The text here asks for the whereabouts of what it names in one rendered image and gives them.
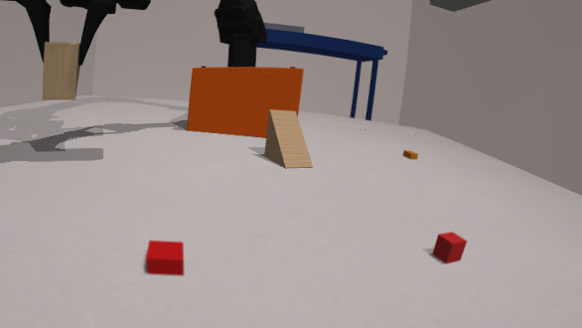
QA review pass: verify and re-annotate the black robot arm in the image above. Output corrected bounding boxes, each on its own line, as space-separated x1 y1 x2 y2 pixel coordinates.
60 0 267 68

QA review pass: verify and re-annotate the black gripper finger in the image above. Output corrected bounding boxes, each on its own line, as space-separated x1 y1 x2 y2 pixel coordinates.
15 0 52 63
78 0 116 66

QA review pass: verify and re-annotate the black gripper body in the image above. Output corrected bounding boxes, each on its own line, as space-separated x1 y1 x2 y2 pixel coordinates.
101 0 151 10

